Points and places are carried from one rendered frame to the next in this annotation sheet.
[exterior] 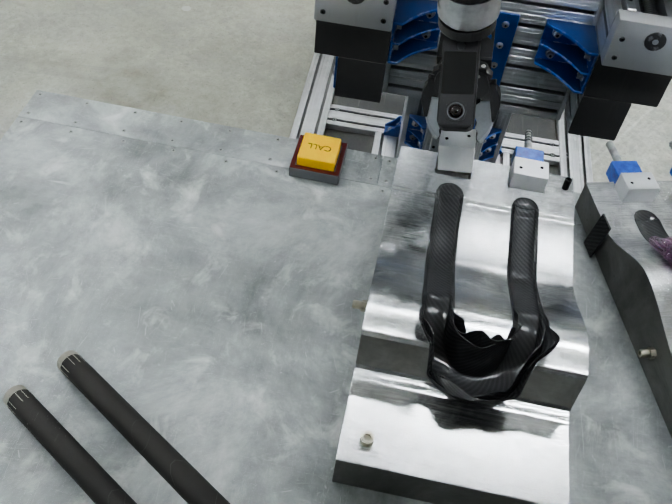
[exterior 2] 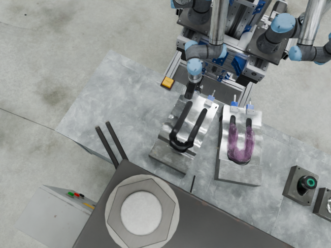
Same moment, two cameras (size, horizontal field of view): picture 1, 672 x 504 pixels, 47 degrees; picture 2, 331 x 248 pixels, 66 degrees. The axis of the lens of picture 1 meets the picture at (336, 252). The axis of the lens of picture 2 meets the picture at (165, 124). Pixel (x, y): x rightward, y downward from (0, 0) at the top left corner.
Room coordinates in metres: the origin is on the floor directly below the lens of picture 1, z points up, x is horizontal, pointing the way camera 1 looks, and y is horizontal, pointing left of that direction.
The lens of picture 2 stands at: (0.10, -0.15, 2.42)
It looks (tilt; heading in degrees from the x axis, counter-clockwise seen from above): 72 degrees down; 12
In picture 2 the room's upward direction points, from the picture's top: 10 degrees clockwise
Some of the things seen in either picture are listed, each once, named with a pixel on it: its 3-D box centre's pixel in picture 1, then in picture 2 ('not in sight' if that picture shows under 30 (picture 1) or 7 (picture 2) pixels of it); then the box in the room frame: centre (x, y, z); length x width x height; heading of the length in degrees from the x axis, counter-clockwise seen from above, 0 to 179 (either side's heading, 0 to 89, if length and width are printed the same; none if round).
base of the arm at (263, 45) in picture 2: not in sight; (271, 39); (1.31, -0.49, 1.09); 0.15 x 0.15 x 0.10
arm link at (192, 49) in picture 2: not in sight; (195, 52); (0.92, -0.08, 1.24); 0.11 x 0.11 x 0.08; 27
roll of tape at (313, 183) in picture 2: not in sight; (309, 182); (0.57, -1.00, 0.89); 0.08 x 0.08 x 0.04
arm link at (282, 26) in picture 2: not in sight; (281, 27); (1.31, -0.49, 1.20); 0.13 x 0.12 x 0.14; 112
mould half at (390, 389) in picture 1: (470, 302); (184, 129); (0.61, -0.18, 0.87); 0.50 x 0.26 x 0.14; 174
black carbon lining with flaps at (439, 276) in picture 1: (487, 271); (188, 126); (0.62, -0.19, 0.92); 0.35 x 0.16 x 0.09; 174
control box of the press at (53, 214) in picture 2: not in sight; (103, 216); (-0.07, 0.10, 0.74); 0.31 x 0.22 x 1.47; 84
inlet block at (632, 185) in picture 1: (623, 171); (234, 103); (0.91, -0.43, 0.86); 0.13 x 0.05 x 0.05; 12
